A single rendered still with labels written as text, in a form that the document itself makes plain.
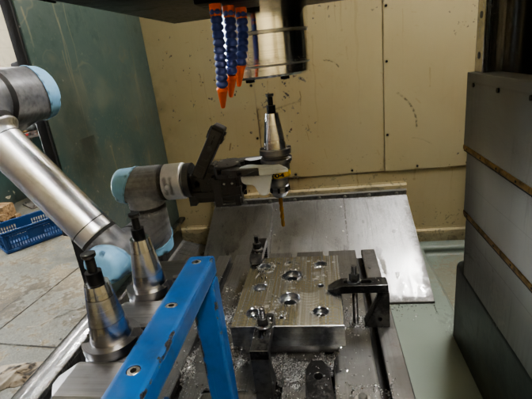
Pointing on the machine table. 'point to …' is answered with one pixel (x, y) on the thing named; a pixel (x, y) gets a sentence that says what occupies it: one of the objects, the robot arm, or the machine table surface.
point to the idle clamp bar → (316, 381)
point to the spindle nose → (277, 39)
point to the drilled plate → (286, 330)
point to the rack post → (216, 345)
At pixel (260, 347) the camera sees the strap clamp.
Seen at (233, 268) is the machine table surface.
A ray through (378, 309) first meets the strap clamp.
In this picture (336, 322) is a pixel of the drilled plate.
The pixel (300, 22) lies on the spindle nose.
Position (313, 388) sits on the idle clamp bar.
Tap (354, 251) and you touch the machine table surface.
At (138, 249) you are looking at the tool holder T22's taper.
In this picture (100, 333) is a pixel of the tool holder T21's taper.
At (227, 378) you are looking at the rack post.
